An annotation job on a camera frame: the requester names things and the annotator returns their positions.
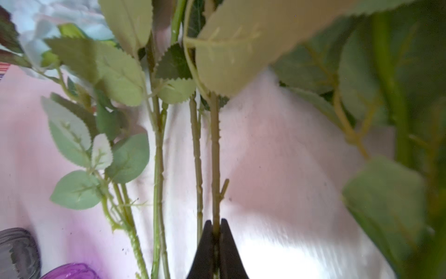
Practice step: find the red grey glass vase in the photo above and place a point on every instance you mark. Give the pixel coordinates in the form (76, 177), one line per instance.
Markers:
(20, 257)

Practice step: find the blue purple glass vase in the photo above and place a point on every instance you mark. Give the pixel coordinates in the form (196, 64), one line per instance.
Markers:
(72, 271)

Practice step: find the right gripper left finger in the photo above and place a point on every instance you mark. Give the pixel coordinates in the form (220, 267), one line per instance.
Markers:
(203, 263)

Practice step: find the bunch of artificial flowers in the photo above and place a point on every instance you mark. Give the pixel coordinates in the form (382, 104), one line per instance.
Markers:
(332, 160)

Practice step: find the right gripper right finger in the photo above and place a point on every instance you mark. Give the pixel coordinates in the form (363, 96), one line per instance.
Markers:
(230, 263)

